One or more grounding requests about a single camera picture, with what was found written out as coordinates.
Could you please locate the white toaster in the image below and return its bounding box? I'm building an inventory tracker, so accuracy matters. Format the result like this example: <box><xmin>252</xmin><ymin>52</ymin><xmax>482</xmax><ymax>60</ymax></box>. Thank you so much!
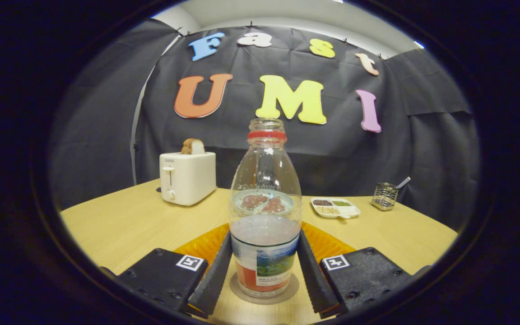
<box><xmin>159</xmin><ymin>152</ymin><xmax>217</xmax><ymax>207</ymax></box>

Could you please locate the round brown coaster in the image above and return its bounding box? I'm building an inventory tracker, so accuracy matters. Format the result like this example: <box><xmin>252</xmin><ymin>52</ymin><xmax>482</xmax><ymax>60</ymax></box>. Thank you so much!
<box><xmin>229</xmin><ymin>271</ymin><xmax>300</xmax><ymax>305</ymax></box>

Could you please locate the wooden table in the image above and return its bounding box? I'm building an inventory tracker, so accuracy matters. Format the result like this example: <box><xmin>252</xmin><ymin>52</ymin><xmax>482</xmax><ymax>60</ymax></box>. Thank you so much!
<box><xmin>60</xmin><ymin>178</ymin><xmax>459</xmax><ymax>325</ymax></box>

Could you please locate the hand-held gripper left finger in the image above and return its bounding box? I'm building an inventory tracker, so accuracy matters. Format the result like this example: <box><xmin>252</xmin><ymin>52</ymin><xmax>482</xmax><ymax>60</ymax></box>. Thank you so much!
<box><xmin>100</xmin><ymin>223</ymin><xmax>233</xmax><ymax>319</ymax></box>

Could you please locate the wire mesh utensil holder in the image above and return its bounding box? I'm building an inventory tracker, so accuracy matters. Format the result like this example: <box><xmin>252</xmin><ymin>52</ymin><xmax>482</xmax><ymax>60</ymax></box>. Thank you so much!
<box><xmin>371</xmin><ymin>182</ymin><xmax>399</xmax><ymax>211</ymax></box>

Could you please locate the white divided grain dish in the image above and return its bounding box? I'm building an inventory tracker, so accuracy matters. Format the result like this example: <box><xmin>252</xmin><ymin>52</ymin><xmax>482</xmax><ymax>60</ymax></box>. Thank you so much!
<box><xmin>311</xmin><ymin>197</ymin><xmax>361</xmax><ymax>219</ymax></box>

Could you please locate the bread slice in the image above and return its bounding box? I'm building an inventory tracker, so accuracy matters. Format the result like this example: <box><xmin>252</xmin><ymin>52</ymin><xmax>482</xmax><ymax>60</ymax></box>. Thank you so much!
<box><xmin>181</xmin><ymin>138</ymin><xmax>205</xmax><ymax>155</ymax></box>

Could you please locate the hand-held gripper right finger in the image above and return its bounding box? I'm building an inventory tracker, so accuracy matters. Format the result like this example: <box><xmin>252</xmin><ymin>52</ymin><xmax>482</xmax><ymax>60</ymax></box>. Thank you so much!
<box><xmin>297</xmin><ymin>222</ymin><xmax>432</xmax><ymax>319</ymax></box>

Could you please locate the clear juice bottle red label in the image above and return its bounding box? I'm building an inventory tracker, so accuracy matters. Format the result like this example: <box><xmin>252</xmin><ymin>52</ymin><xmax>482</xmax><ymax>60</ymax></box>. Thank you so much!
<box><xmin>228</xmin><ymin>118</ymin><xmax>302</xmax><ymax>298</ymax></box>

